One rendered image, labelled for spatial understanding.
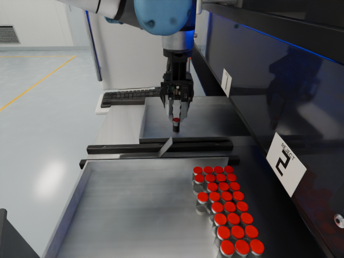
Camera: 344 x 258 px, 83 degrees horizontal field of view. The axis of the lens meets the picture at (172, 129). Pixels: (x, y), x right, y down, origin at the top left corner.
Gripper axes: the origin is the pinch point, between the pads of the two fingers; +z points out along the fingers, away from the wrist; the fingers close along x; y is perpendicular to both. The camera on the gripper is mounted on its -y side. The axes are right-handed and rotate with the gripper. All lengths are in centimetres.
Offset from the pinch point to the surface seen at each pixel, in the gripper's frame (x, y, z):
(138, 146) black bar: -10.8, 9.4, 3.4
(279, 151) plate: 15.2, 27.4, -9.6
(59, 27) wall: -266, -508, 40
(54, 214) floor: -81, -29, 94
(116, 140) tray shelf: -18.1, 4.1, 5.4
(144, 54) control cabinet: -13, -53, -5
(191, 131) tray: 4.9, 0.8, 5.1
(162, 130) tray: -4.5, -0.1, 5.1
